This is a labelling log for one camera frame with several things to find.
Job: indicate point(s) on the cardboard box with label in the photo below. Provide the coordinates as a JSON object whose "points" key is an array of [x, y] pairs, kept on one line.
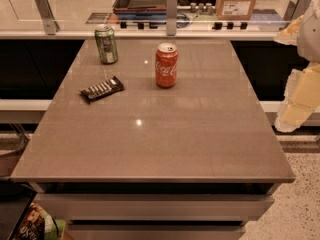
{"points": [[234, 9]]}

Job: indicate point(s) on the green soda can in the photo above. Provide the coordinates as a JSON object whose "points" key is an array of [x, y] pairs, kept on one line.
{"points": [[106, 44]]}

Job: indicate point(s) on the left metal rail bracket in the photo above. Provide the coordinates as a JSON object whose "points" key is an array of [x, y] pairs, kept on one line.
{"points": [[51, 26]]}

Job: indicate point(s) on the right metal rail bracket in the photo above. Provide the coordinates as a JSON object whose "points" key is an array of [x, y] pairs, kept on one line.
{"points": [[298, 0]]}

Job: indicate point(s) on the metal rail bracket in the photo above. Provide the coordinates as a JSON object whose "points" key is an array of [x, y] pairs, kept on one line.
{"points": [[298, 0], [51, 26]]}

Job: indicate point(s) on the black chocolate bar wrapper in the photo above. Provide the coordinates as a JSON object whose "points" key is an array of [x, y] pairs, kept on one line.
{"points": [[102, 89]]}

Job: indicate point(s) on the red Coca-Cola can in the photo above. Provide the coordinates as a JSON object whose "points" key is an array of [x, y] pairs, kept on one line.
{"points": [[166, 65]]}

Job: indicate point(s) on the snack bag on lower shelf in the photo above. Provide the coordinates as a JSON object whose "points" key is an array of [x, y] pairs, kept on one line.
{"points": [[38, 224]]}

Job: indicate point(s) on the middle metal rail post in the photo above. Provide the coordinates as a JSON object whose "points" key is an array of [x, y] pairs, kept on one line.
{"points": [[171, 15]]}

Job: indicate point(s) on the grey cabinet drawers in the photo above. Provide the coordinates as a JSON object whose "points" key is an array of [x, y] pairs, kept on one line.
{"points": [[155, 216]]}

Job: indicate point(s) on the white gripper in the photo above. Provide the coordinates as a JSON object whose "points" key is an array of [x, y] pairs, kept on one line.
{"points": [[310, 39]]}

